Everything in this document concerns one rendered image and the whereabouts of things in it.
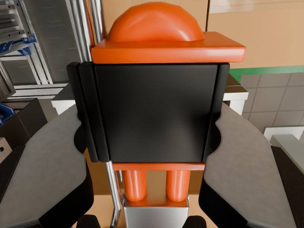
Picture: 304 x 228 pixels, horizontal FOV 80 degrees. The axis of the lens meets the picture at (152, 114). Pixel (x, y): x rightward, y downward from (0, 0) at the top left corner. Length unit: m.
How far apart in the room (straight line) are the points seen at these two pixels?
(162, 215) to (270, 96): 1.43
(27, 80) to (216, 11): 1.04
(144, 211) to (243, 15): 0.63
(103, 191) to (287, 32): 0.72
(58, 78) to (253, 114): 1.36
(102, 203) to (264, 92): 1.31
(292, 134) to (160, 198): 1.71
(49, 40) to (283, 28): 1.01
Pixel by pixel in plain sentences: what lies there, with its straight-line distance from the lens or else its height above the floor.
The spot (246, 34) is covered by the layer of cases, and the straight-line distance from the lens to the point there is 0.71.
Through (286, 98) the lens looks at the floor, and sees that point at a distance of 1.63.
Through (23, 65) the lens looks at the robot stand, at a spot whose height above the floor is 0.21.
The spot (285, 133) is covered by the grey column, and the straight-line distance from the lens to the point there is 1.82.
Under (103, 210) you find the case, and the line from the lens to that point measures 0.49.
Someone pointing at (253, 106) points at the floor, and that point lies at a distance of 1.54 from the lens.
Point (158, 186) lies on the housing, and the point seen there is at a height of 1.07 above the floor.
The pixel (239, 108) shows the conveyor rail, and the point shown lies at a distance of 0.75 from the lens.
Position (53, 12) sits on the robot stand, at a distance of 1.09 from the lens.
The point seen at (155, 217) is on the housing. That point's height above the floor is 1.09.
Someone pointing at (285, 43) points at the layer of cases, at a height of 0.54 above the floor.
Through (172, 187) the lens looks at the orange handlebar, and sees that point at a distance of 0.18.
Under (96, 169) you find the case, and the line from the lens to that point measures 0.49.
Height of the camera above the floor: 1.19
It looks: 58 degrees down
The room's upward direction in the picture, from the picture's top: 178 degrees counter-clockwise
